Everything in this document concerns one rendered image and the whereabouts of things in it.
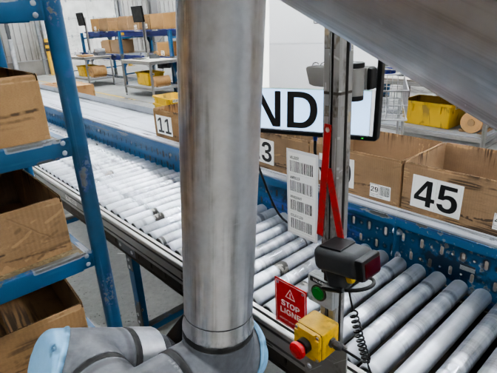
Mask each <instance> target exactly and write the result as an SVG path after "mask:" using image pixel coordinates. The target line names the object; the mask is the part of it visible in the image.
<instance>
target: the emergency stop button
mask: <svg viewBox="0 0 497 373"><path fill-rule="evenodd" d="M289 349H290V351H291V353H292V355H293V356H294V357H295V358H296V359H298V360H302V359H303V358H304V357H305V347H304V345H302V344H301V343H299V342H297V341H293V342H291V344H290V346H289Z"/></svg>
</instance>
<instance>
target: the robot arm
mask: <svg viewBox="0 0 497 373"><path fill-rule="evenodd" d="M280 1H282V2H283V3H285V4H287V5H288V6H290V7H292V8H294V9H295V10H296V11H298V12H300V13H302V14H303V15H304V16H307V17H308V18H310V19H311V20H313V21H315V22H316V23H318V24H320V25H322V26H323V27H325V28H326V29H328V30H330V31H331V32H333V33H335V34H337V35H338V36H340V37H341V38H343V39H345V40H346V41H348V42H350V43H352V44H353V45H355V46H356V47H358V48H359V49H361V50H363V51H365V52H366V53H368V54H370V55H371V56H373V57H374V58H377V59H378V60H380V61H381V62H383V63H385V64H386V65H388V66H389V67H392V68H393V69H395V70H396V71H398V72H400V73H401V74H403V75H405V76H406V77H408V78H409V79H411V80H413V81H415V82H416V83H417V84H420V85H421V86H423V87H424V88H426V89H428V90H429V91H431V92H432V93H435V94H436V95H438V96H439V97H441V98H443V99H444V100H446V101H448V102H450V103H451V104H453V105H454V106H456V107H458V108H459V109H461V110H463V111H465V112H466V113H468V114H469V115H471V116H473V117H474V118H476V119H478V120H480V121H481V122H483V123H484V124H486V125H487V126H489V127H491V128H493V129H494V130H496V131H497V0H280ZM175 16H176V43H177V96H178V123H179V150H180V202H181V230H182V257H183V310H184V313H183V314H182V315H181V317H180V318H179V319H178V321H177V322H176V324H175V325H174V326H173V327H172V328H171V329H170V331H169V332H168V334H167V335H164V334H162V333H160V332H159V331H158V330H157V329H156V328H153V327H151V326H128V327H78V328H70V327H69V326H65V327H64V328H54V329H48V330H47V331H45V332H44V333H43V334H42V335H41V336H40V337H39V339H38V340H37V341H36V343H35V345H34V348H33V352H32V354H31V356H30V362H29V366H28V370H27V373H263V372H264V371H265V369H266V366H267V363H268V349H267V345H266V339H265V336H264V334H263V332H262V330H261V328H260V327H259V326H258V324H257V323H256V322H255V321H254V318H253V316H252V313H253V296H254V263H255V246H256V228H257V195H258V178H259V160H260V128H261V110H262V93H263V59H264V42H265V25H266V0H175Z"/></svg>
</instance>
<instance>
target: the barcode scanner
mask: <svg viewBox="0 0 497 373"><path fill-rule="evenodd" d="M314 257H315V263H316V265H317V267H318V268H319V269H322V270H325V273H326V277H327V280H328V282H327V283H325V284H324V285H322V287H321V289H322V290H323V291H327V292H336V293H340V294H342V293H344V292H345V289H350V288H351V287H352V286H354V284H355V283H354V282H355V280H357V281H359V282H361V283H364V282H366V281H367V280H369V279H370V278H372V277H373V276H374V275H376V274H377V273H378V272H380V269H381V266H380V255H379V251H377V250H374V249H372V250H371V249H370V248H369V247H367V246H363V245H360V244H357V243H356V241H351V240H348V239H344V238H338V237H334V238H331V239H329V240H327V241H325V242H324V243H321V244H320V245H318V246H317V247H316V248H315V250H314Z"/></svg>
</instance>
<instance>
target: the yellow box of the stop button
mask: <svg viewBox="0 0 497 373"><path fill-rule="evenodd" d="M338 334H339V324H338V323H337V322H336V321H334V320H332V319H330V318H329V317H327V316H325V315H323V314H321V313H320V312H318V311H316V310H313V311H312V312H310V313H308V314H307V315H306V316H305V317H303V318H301V319H300V320H299V321H298V322H297V323H295V327H294V341H297V342H299V343H301V344H302V345H304V347H305V356H306V357H308V358H309V359H311V360H312V361H316V362H317V363H319V362H320V361H321V360H324V359H326V357H327V356H329V355H330V354H331V353H333V352H334V351H335V350H336V351H339V352H341V351H344V352H346V353H347V354H349V355H350V356H351V357H354V358H355V359H357V360H358V361H359V362H360V361H361V358H359V357H357V356H356V355H355V354H353V353H351V352H349V351H348V350H347V349H344V346H343V345H342V343H341V342H339V341H338Z"/></svg>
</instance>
